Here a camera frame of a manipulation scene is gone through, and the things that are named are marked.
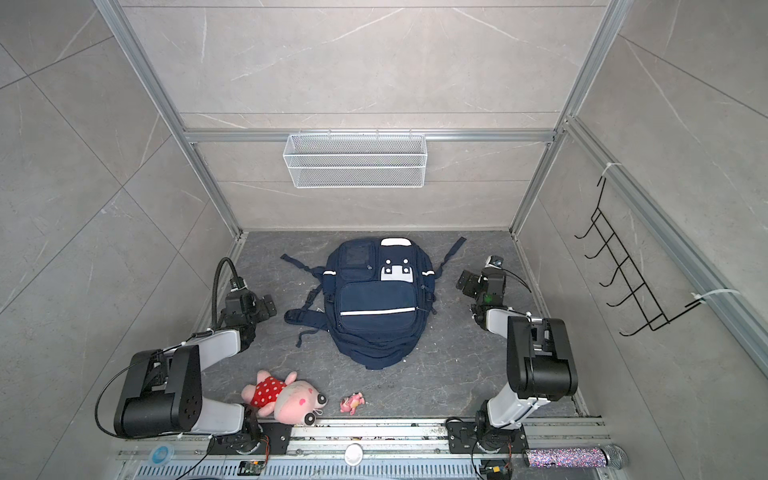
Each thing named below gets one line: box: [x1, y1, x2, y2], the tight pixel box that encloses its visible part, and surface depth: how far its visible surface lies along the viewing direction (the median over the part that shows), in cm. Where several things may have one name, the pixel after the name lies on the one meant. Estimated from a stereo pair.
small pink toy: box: [339, 392, 365, 415], surface depth 79 cm
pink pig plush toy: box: [241, 370, 329, 425], surface depth 76 cm
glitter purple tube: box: [522, 444, 629, 470], surface depth 70 cm
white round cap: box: [344, 443, 363, 467], surface depth 72 cm
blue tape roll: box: [148, 444, 175, 467], surface depth 73 cm
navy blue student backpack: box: [281, 237, 467, 370], surface depth 95 cm
